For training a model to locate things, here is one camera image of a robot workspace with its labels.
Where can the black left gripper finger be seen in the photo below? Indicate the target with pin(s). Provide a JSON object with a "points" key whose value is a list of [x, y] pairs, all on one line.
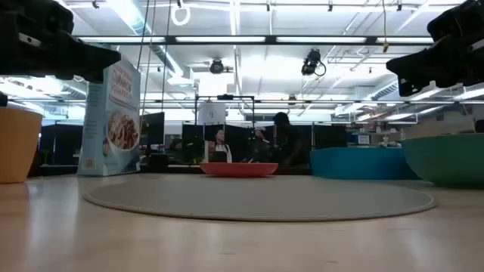
{"points": [[90, 76], [87, 56]]}

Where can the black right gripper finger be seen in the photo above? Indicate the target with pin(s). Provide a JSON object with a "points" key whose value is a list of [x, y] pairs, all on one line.
{"points": [[423, 66], [410, 87]]}

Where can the light blue cinnamon cereal box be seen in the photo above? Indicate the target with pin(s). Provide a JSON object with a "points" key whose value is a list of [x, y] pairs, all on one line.
{"points": [[109, 124]]}

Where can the teal bowl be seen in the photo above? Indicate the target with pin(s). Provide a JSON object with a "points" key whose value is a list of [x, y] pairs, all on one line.
{"points": [[450, 158]]}

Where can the blue plastic bin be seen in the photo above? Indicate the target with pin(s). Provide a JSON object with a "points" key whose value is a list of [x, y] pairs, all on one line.
{"points": [[359, 164]]}

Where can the small wooden cup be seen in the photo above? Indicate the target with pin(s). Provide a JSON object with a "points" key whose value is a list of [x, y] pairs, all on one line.
{"points": [[17, 147]]}

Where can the orange plate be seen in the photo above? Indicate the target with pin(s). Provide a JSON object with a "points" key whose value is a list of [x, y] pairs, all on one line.
{"points": [[238, 170]]}

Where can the black computer monitor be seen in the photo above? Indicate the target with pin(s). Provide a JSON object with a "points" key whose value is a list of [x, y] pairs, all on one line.
{"points": [[153, 128]]}

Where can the person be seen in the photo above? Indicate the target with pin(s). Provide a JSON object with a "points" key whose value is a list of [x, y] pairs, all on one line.
{"points": [[220, 149], [287, 140], [260, 147]]}

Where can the round grey placemat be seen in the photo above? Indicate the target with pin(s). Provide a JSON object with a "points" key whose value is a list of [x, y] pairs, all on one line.
{"points": [[257, 196]]}

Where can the black aluminium table frame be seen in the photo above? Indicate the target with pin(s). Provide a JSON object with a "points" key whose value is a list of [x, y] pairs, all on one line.
{"points": [[170, 39]]}

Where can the black hanging camera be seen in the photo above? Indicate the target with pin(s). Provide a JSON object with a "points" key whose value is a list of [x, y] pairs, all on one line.
{"points": [[311, 62]]}

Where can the round black ceiling camera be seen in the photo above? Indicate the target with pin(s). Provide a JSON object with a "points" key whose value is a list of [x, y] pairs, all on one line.
{"points": [[216, 66]]}

